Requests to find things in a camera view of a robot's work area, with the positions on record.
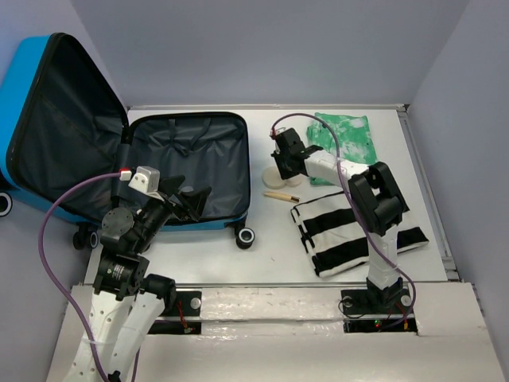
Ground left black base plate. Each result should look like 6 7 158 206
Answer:
148 289 202 335

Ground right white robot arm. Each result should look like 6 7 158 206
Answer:
270 128 415 319

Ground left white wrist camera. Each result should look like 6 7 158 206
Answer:
128 166 160 194

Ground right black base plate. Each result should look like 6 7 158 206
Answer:
338 288 418 333

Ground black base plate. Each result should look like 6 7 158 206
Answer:
338 288 418 333
148 289 202 335

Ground purple cable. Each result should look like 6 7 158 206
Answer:
37 169 140 382
270 112 417 331

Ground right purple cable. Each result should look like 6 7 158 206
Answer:
270 112 417 331

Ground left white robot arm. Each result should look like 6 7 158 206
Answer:
65 168 212 381

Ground blue hard-shell suitcase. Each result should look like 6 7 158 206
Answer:
1 33 255 249

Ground black white striped shirt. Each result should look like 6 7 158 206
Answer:
289 190 430 279

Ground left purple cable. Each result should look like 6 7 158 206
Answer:
37 169 140 382

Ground green tie-dye shorts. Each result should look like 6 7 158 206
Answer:
306 112 378 165

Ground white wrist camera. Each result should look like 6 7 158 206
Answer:
270 127 286 140
128 166 160 194

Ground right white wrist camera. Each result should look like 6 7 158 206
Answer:
270 127 286 140

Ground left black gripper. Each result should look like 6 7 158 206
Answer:
134 173 212 251

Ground wooden stick tool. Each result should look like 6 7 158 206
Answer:
262 191 300 204

